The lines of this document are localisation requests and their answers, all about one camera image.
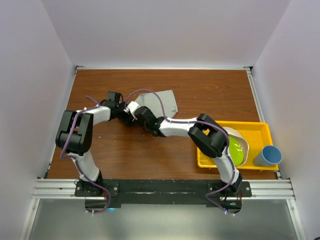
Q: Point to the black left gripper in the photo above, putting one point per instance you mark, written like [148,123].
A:
[127,119]

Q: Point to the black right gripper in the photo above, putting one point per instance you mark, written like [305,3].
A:
[137,121]

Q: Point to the grey cloth napkin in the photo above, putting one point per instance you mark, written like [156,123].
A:
[151,101]

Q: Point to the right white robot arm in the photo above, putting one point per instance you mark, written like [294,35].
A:
[209,137]

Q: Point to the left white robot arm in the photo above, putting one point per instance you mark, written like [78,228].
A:
[75,134]

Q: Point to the beige shell-shaped plate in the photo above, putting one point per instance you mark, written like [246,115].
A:
[236,135]

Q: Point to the lime green bowl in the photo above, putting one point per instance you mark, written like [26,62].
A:
[236,151]

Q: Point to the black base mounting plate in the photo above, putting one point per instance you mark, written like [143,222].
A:
[227,199]

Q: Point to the yellow plastic tray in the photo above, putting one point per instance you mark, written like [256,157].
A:
[258,135]

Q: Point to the blue plastic cup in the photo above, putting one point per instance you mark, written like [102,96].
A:
[269,156]

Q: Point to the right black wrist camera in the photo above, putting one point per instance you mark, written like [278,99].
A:
[131,107]

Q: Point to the aluminium frame rail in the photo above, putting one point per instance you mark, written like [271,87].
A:
[270,189]

